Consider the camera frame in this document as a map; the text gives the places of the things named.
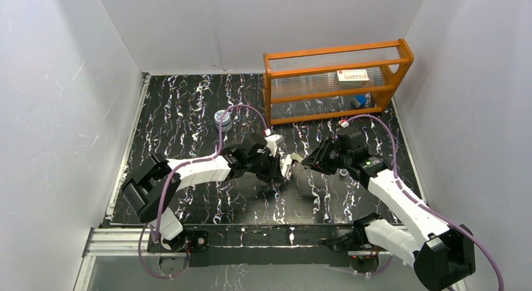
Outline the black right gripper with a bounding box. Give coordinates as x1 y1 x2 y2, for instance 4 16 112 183
302 135 351 175

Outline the white metal stapler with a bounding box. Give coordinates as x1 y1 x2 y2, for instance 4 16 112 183
280 152 303 178

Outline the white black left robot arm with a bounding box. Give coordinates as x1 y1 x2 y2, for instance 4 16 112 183
120 134 294 251

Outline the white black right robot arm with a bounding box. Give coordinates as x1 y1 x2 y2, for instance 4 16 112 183
302 127 476 290

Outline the blue grey stapler remover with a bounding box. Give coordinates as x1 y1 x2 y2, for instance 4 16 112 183
351 93 371 108

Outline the blue white round jar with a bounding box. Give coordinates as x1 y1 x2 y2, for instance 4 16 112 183
214 110 233 133

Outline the orange wooden shelf rack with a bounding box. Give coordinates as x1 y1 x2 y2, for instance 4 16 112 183
263 39 415 125

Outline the white red box on shelf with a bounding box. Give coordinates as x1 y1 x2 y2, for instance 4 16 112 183
336 69 371 87

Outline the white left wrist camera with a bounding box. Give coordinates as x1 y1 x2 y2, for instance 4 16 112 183
264 129 284 156

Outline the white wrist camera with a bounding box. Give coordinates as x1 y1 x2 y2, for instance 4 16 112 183
338 119 349 128
264 129 284 156

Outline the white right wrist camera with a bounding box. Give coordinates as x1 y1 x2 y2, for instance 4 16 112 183
338 119 349 128

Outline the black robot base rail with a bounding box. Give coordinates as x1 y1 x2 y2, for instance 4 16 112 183
147 225 396 268

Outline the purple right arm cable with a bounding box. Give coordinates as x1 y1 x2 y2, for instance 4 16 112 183
341 114 506 291

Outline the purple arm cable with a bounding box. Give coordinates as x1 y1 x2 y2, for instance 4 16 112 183
341 114 506 291
137 103 271 280

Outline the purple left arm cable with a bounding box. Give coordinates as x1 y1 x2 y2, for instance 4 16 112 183
137 103 271 280

